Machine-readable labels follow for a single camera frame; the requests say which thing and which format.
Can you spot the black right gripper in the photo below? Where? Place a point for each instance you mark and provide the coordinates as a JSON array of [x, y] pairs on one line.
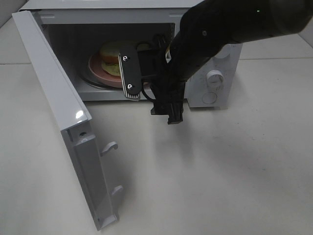
[[168, 98]]

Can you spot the round white door button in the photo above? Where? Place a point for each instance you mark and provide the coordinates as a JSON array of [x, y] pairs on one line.
[[209, 98]]

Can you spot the toast sandwich with lettuce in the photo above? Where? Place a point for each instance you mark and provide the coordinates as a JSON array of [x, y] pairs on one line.
[[109, 53]]

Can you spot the pink round plate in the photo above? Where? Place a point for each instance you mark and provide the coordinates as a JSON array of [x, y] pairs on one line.
[[106, 73]]

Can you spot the white microwave door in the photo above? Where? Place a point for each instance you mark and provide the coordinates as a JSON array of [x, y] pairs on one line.
[[73, 120]]

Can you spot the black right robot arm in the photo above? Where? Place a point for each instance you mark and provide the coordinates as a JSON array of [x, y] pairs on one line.
[[203, 31]]

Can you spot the lower white timer knob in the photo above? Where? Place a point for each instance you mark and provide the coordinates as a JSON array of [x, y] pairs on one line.
[[214, 79]]

